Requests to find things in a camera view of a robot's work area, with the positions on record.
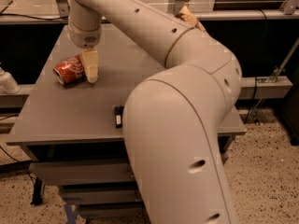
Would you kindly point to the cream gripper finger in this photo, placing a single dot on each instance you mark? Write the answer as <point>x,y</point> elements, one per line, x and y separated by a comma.
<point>89,59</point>

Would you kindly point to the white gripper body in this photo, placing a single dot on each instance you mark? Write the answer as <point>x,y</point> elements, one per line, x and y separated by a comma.
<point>83,36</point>

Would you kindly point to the red coke can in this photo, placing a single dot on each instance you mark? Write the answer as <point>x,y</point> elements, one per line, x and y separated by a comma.
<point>69,70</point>

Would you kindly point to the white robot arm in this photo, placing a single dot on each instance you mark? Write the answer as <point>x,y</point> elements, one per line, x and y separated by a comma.
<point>171,120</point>

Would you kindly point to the dark blue snack packet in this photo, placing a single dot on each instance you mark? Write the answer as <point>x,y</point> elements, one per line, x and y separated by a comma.
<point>118,111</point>

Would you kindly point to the white pipe at left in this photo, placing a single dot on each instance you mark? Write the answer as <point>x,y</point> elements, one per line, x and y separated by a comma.
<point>8,82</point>

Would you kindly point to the grey drawer cabinet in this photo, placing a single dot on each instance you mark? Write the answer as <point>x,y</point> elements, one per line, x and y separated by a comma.
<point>77,122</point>

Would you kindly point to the brown chip bag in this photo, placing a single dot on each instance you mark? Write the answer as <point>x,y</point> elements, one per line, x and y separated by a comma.
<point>185,15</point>

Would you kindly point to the top grey drawer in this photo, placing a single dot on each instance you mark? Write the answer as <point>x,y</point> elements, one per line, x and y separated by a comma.
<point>84,171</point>

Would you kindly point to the grey drawer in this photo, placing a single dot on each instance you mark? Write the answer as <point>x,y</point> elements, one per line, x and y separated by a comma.
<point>84,171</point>
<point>108,210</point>
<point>117,192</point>

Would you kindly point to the middle grey drawer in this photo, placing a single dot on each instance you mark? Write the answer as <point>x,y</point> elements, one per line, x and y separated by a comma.
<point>117,192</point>

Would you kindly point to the black cabinet leg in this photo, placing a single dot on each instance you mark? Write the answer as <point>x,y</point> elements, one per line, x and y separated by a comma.
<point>37,194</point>

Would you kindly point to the bottom grey drawer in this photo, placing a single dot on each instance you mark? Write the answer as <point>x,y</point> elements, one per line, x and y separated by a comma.
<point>108,210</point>

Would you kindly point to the metal frame rail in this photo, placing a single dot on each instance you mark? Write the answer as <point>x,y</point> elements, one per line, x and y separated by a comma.
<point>218,15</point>

